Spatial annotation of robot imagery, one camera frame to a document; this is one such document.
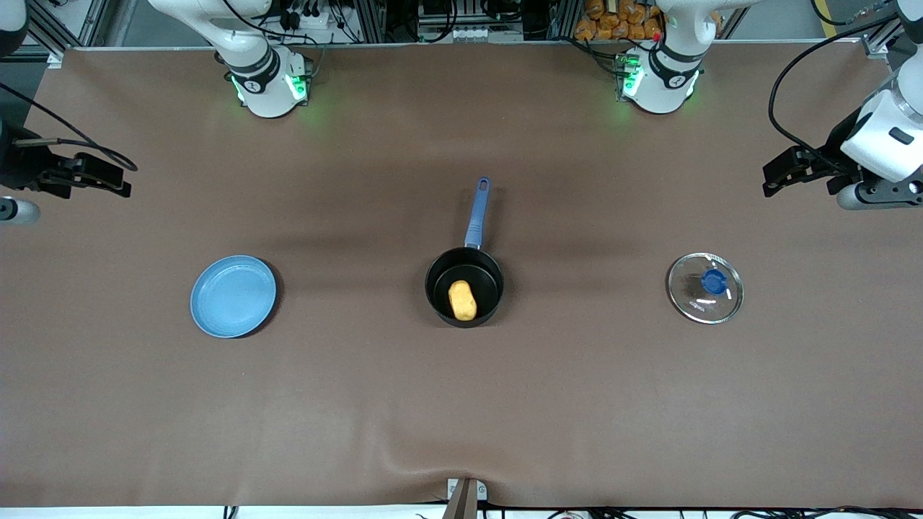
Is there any brown table cover mat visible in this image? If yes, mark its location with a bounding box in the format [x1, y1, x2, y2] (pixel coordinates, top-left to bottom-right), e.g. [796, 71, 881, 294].
[0, 42, 923, 510]

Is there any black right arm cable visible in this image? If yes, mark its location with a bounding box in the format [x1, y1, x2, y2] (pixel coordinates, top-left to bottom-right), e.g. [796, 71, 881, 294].
[0, 81, 138, 174]

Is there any white power strip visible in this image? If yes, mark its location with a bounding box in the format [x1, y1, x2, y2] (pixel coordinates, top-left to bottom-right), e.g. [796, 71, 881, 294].
[278, 0, 341, 31]

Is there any yellow potato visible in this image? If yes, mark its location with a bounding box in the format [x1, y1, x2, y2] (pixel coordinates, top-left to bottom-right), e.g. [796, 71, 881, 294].
[447, 280, 479, 322]

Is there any glass lid with blue knob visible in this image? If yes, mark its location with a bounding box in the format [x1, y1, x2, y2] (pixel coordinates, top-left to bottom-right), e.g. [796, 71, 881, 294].
[666, 252, 746, 326]

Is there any bag of orange items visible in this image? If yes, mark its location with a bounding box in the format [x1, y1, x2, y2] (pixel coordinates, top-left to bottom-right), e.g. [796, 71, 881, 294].
[574, 0, 666, 42]

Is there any white connector block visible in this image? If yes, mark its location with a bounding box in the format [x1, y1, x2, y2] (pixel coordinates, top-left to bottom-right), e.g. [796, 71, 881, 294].
[418, 25, 500, 43]

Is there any metal clamp bracket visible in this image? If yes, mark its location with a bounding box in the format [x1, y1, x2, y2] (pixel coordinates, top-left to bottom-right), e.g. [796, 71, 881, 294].
[441, 477, 488, 519]

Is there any black pot with blue handle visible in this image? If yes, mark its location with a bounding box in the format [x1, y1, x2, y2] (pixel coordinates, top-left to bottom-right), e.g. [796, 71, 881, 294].
[424, 177, 506, 329]

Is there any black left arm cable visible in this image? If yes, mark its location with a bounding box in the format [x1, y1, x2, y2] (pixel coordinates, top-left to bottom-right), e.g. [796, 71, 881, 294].
[767, 0, 902, 170]

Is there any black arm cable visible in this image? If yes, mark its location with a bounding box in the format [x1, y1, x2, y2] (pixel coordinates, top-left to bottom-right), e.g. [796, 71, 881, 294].
[767, 0, 902, 170]
[0, 81, 138, 174]

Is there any blue round plate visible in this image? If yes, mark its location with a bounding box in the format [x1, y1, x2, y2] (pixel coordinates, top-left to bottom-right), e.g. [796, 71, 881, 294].
[190, 254, 278, 340]

